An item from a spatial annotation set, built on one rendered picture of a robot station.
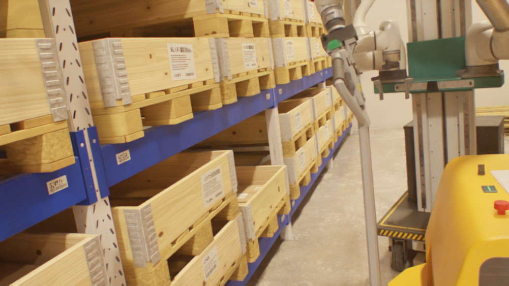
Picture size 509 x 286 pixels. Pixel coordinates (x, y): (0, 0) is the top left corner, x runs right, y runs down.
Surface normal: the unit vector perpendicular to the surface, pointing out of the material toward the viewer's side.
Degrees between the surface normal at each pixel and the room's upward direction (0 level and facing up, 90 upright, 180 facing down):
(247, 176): 90
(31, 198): 90
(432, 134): 90
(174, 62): 90
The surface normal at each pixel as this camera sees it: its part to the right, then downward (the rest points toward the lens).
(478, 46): -0.86, 0.18
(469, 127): -0.57, 0.22
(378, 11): -0.33, 0.22
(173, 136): 0.94, -0.05
